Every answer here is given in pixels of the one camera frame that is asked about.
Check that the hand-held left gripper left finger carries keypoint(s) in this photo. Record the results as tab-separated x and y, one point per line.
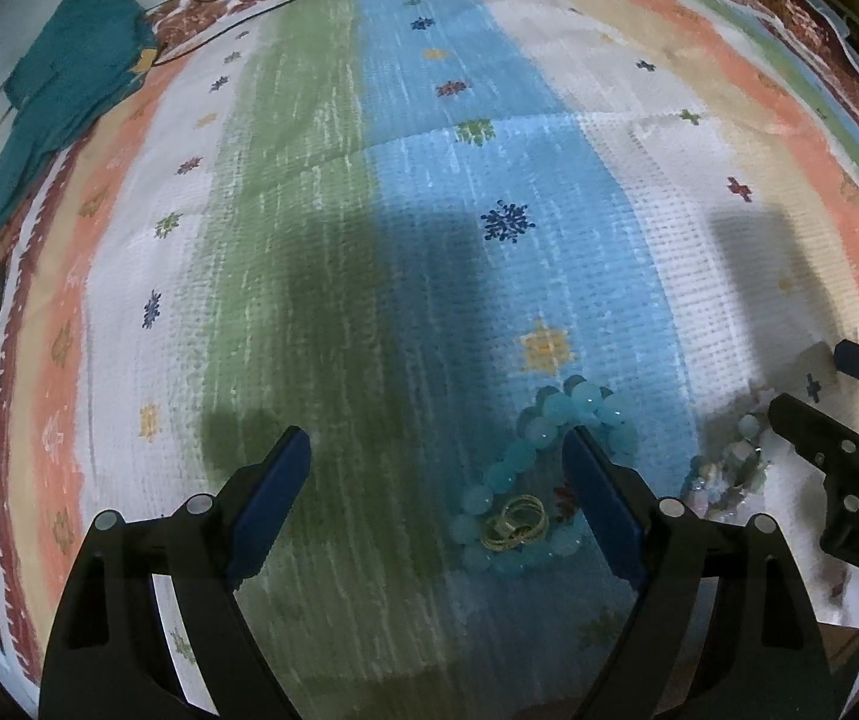
271	511

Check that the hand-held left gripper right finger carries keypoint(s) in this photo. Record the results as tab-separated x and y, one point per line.
600	511

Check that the striped woven mat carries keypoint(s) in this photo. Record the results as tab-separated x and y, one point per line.
399	240

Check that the teal cloth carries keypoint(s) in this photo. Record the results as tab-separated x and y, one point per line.
69	90

